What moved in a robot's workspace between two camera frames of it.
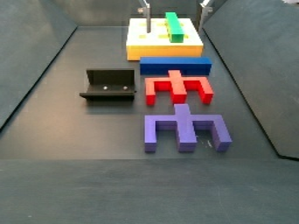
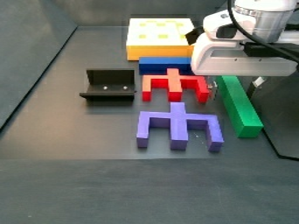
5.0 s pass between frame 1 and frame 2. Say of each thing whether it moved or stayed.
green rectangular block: moved
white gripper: moved
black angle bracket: stayed
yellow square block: stayed
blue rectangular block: stayed
